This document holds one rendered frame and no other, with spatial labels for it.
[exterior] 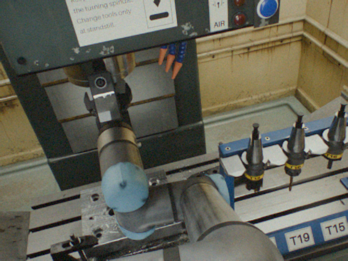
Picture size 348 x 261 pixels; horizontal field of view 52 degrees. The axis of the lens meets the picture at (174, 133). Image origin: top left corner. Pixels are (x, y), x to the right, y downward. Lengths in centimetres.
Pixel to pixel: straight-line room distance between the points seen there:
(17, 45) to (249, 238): 43
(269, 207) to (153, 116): 59
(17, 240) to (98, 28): 124
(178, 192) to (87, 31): 32
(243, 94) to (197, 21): 147
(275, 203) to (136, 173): 72
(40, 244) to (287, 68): 152
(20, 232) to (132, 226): 106
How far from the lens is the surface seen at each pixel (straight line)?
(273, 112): 212
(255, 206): 121
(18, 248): 166
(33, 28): 58
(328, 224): 114
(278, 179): 130
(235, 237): 34
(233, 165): 89
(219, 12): 60
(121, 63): 76
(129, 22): 57
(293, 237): 111
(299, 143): 91
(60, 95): 137
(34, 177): 201
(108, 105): 70
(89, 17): 57
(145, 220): 68
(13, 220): 175
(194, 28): 60
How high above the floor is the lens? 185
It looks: 39 degrees down
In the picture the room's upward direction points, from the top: 9 degrees counter-clockwise
